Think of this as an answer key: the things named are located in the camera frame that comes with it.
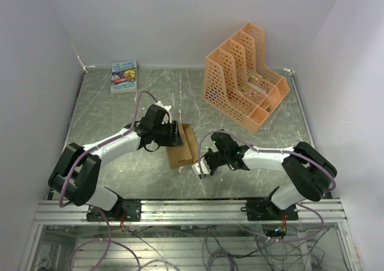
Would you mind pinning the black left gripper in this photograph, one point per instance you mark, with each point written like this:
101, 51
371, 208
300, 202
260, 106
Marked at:
173, 138

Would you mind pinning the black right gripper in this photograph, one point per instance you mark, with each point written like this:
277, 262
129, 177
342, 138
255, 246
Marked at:
206, 156

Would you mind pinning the brown cardboard box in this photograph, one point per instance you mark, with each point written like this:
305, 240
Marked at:
180, 156

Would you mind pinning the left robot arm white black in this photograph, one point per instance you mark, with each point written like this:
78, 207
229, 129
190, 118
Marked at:
76, 173

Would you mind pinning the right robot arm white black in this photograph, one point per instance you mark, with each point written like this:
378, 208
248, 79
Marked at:
310, 174

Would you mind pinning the peach plastic file organizer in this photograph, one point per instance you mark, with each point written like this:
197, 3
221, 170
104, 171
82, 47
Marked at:
238, 83

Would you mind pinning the blue paperback book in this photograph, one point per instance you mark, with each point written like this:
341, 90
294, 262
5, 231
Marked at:
124, 77

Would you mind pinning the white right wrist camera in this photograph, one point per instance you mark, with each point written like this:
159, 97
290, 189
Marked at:
201, 168

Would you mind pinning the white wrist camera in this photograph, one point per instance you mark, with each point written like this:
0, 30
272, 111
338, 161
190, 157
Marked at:
201, 168
168, 108

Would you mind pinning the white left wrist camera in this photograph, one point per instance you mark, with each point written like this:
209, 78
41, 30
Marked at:
168, 108

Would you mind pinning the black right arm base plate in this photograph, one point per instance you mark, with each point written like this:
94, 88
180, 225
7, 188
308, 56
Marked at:
261, 209

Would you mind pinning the aluminium mounting rail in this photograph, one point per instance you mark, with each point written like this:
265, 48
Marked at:
193, 212

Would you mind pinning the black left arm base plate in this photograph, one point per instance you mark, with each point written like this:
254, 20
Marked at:
129, 210

